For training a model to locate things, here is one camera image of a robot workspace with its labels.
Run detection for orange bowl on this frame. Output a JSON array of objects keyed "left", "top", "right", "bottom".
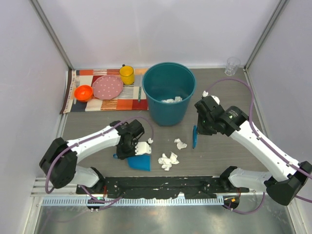
[{"left": 74, "top": 85, "right": 93, "bottom": 102}]

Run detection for blue dustpan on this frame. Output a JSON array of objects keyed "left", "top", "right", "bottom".
[{"left": 124, "top": 154, "right": 151, "bottom": 172}]

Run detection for white cable duct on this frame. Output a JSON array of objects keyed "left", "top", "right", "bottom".
[{"left": 41, "top": 196, "right": 224, "bottom": 206}]

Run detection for paper one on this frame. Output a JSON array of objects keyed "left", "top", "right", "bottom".
[{"left": 158, "top": 152, "right": 179, "bottom": 171}]

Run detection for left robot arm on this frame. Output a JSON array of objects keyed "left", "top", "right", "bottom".
[{"left": 39, "top": 118, "right": 152, "bottom": 195}]

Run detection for paper two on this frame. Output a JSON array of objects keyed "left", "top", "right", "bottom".
[{"left": 174, "top": 138, "right": 187, "bottom": 150}]

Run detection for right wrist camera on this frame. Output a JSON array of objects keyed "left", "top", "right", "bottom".
[{"left": 202, "top": 91, "right": 220, "bottom": 105}]

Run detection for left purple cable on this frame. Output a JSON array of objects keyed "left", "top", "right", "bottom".
[{"left": 45, "top": 116, "right": 155, "bottom": 212}]

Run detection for table knife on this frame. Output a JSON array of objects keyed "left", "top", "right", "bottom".
[{"left": 138, "top": 73, "right": 143, "bottom": 103}]

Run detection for pink dotted plate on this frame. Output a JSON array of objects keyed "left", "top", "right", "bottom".
[{"left": 92, "top": 75, "right": 123, "bottom": 100}]

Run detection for yellow cup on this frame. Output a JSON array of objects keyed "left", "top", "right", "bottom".
[{"left": 119, "top": 65, "right": 135, "bottom": 85}]

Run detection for clear glass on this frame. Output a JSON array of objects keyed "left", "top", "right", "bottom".
[{"left": 224, "top": 57, "right": 241, "bottom": 76}]

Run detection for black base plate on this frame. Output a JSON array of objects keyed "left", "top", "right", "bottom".
[{"left": 86, "top": 176, "right": 249, "bottom": 199}]

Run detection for large paper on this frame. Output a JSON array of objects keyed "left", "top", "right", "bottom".
[{"left": 161, "top": 96, "right": 183, "bottom": 103}]

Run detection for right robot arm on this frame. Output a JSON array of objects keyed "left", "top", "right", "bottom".
[{"left": 195, "top": 96, "right": 312, "bottom": 206}]

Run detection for blue hand brush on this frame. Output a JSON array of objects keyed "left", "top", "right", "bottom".
[{"left": 192, "top": 125, "right": 197, "bottom": 149}]

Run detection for teal plastic bin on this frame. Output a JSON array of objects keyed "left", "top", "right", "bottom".
[{"left": 142, "top": 62, "right": 196, "bottom": 126}]

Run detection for fork on placemat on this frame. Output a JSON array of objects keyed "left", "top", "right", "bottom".
[{"left": 73, "top": 77, "right": 80, "bottom": 105}]

